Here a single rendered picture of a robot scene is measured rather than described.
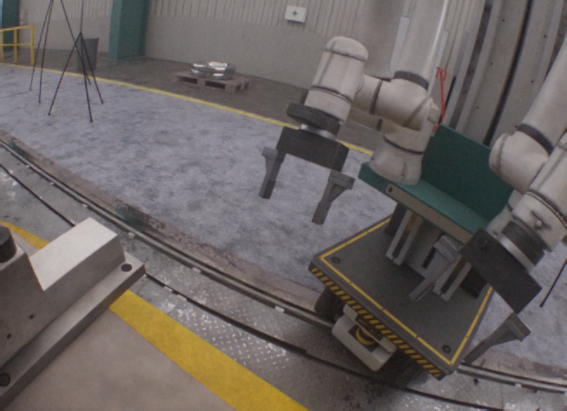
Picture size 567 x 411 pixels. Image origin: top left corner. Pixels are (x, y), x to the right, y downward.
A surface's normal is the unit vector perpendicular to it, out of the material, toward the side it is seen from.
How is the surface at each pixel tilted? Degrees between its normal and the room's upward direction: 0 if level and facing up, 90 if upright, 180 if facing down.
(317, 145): 67
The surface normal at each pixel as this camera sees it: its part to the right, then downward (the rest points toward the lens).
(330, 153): -0.54, -0.08
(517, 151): -0.81, -0.30
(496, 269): -0.67, -0.19
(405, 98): -0.32, 0.07
